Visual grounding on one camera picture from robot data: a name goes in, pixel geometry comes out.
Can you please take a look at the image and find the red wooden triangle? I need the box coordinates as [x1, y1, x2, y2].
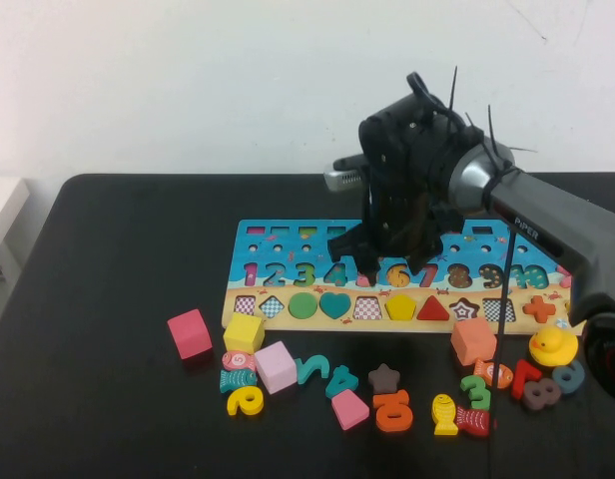
[415, 294, 451, 322]

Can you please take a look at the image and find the light pink foam cube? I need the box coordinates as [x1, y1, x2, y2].
[253, 340, 300, 396]

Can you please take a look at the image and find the orange wooden fish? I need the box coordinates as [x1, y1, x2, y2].
[472, 358, 515, 391]

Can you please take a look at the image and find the deep pink foam cube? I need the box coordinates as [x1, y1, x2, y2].
[166, 307, 214, 361]

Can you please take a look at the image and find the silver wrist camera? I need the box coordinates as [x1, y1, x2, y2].
[322, 154, 369, 193]

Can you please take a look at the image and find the teal wooden fish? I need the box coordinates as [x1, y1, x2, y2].
[218, 367, 260, 395]

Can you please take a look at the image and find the red wooden fish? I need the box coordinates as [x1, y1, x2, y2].
[454, 405, 499, 439]

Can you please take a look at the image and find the orange wooden plus sign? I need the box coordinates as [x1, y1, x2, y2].
[521, 294, 559, 323]

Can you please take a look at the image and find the green wooden circle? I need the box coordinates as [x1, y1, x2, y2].
[288, 290, 320, 321]

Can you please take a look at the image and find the yellow wooden pentagon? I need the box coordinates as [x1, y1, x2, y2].
[383, 293, 419, 322]

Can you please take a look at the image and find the blue wooden puzzle board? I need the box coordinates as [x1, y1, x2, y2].
[221, 219, 588, 337]

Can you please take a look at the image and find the teal wooden heart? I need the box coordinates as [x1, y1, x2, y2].
[318, 290, 352, 321]

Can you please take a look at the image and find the pink wooden fish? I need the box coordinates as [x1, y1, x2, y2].
[221, 349, 260, 373]

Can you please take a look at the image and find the yellow wooden number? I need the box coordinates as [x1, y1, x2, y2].
[226, 384, 266, 418]

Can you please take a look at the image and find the pink wooden trapezoid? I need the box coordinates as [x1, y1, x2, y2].
[330, 389, 371, 431]

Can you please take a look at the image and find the salmon foam cube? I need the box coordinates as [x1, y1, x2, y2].
[448, 315, 500, 368]

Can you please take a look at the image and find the blue-grey wooden number nine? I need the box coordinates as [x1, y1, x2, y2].
[552, 358, 586, 396]

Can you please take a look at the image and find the red wooden number seven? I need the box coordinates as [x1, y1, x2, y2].
[508, 358, 544, 402]

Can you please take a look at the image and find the yellow wooden fish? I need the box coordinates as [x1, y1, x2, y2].
[430, 392, 461, 437]

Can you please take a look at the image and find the teal wooden number five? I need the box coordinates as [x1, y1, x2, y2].
[293, 353, 333, 387]

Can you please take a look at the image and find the yellow foam cube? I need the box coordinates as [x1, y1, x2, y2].
[222, 312, 266, 357]

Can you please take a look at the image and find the brown wooden star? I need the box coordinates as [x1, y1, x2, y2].
[366, 362, 403, 396]

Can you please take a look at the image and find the green wooden number three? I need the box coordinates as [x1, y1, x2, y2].
[458, 374, 495, 412]

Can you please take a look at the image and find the teal wooden number four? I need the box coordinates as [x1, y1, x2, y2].
[323, 364, 360, 400]

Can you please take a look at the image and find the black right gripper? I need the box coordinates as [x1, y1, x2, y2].
[326, 96, 464, 289]

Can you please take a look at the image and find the brown number eight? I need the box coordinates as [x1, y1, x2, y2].
[521, 378, 563, 413]

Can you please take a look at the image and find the yellow rubber duck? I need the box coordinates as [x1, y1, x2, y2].
[527, 325, 580, 368]

